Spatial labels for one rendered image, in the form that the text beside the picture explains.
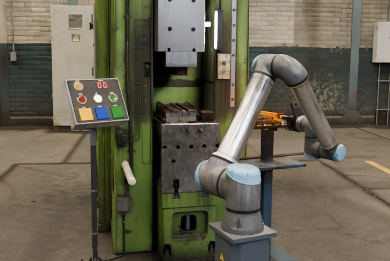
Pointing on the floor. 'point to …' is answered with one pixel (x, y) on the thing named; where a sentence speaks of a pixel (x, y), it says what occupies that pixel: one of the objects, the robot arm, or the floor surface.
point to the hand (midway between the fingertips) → (282, 115)
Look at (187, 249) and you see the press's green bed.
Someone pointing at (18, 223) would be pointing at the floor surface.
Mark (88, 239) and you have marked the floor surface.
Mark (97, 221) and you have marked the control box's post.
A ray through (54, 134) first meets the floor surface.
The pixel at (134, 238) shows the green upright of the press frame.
